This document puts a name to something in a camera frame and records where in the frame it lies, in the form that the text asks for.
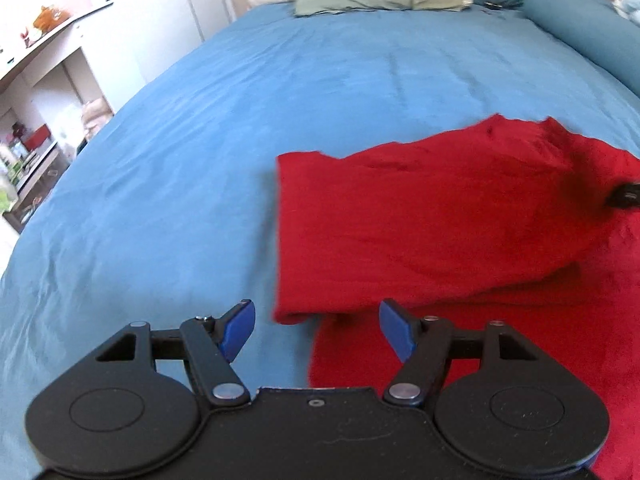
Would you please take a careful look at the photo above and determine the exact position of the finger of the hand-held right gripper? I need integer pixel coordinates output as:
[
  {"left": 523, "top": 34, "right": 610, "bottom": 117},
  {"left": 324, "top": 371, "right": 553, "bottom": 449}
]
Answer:
[{"left": 604, "top": 181, "right": 640, "bottom": 210}]

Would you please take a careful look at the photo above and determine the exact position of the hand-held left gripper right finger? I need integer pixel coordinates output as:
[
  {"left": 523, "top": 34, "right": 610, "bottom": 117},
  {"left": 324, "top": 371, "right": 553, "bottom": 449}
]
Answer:
[{"left": 378, "top": 298, "right": 539, "bottom": 406}]

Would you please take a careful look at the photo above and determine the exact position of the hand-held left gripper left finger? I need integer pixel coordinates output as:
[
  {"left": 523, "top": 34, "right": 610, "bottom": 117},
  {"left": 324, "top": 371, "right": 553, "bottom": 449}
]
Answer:
[{"left": 95, "top": 299, "right": 256, "bottom": 407}]

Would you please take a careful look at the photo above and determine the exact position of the red garment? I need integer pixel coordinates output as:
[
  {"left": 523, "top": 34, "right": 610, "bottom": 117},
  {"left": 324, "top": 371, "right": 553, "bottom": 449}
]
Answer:
[{"left": 273, "top": 113, "right": 640, "bottom": 480}]

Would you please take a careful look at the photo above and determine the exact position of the teal bolster pillow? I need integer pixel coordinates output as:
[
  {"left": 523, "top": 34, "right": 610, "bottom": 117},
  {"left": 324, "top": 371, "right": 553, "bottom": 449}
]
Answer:
[{"left": 520, "top": 0, "right": 640, "bottom": 86}]

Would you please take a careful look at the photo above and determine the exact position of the blue bed sheet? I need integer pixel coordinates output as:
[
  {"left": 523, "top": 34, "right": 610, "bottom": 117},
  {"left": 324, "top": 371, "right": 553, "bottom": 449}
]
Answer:
[{"left": 0, "top": 0, "right": 640, "bottom": 480}]

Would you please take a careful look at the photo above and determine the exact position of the light blue cloth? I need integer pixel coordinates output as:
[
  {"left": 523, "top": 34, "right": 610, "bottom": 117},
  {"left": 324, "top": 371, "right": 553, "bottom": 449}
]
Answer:
[{"left": 612, "top": 0, "right": 640, "bottom": 22}]

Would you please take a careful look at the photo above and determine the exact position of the beige plush toy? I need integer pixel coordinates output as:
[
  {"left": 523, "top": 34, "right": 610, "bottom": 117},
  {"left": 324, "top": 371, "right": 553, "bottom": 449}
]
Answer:
[{"left": 80, "top": 96, "right": 115, "bottom": 142}]

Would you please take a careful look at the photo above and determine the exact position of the red box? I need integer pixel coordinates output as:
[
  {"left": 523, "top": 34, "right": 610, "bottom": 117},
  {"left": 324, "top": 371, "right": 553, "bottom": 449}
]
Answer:
[{"left": 22, "top": 124, "right": 52, "bottom": 151}]

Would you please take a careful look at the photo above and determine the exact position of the white shelving unit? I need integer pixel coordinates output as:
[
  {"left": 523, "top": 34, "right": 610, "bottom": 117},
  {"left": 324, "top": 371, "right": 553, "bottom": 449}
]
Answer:
[{"left": 0, "top": 0, "right": 117, "bottom": 235}]

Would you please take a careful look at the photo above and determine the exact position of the white wardrobe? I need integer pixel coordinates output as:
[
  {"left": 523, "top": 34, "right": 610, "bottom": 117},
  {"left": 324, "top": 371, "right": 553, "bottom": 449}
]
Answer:
[{"left": 98, "top": 0, "right": 241, "bottom": 87}]

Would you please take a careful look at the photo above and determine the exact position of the orange toy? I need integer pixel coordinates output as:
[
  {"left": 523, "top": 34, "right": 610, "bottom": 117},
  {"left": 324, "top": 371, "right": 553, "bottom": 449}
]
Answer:
[{"left": 32, "top": 5, "right": 71, "bottom": 32}]

